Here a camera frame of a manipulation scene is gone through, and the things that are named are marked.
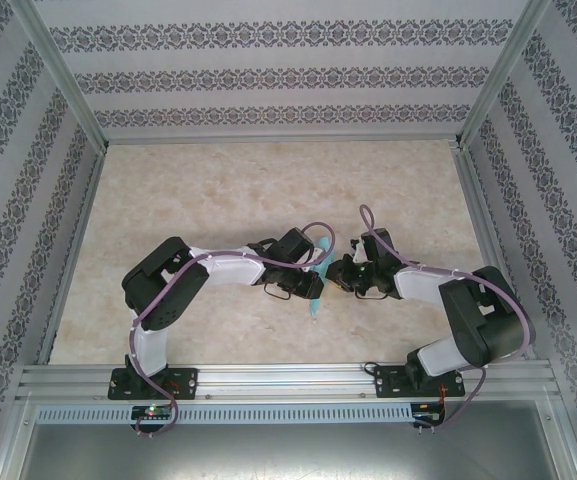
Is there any aluminium side rail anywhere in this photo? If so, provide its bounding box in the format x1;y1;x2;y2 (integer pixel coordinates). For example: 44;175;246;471
452;147;537;361
37;149;108;364

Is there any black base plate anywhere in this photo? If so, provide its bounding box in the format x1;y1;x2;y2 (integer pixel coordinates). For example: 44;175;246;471
107;367;200;401
375;363;467;400

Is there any aluminium mounting rail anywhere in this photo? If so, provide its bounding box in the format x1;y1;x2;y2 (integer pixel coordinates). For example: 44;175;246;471
15;362;562;401

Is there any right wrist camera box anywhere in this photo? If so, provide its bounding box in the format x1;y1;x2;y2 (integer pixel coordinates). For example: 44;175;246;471
350;227;395;265

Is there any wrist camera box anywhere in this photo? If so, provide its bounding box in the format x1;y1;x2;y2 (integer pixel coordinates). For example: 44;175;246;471
350;227;395;265
273;227;325;275

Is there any purple cable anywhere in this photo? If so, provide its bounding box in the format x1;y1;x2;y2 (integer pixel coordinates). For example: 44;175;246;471
127;221;338;440
358;202;532;432

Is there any aluminium frame bar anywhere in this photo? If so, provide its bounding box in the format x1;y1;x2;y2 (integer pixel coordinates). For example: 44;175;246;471
545;394;577;480
0;392;37;480

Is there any teal cloth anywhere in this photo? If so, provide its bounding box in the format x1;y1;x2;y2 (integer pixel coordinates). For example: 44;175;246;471
308;234;335;319

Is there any aluminium frame post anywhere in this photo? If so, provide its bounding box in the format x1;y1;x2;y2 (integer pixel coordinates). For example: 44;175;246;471
15;0;110;154
455;0;554;150

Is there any slotted grey cable duct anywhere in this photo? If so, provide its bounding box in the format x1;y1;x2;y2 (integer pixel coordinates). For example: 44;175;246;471
35;402;414;426

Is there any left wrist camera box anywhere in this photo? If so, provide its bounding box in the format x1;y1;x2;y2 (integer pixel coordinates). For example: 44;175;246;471
273;227;325;275

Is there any grey metal sheet panel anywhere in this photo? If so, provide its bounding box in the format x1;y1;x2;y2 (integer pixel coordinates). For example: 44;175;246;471
0;424;577;480

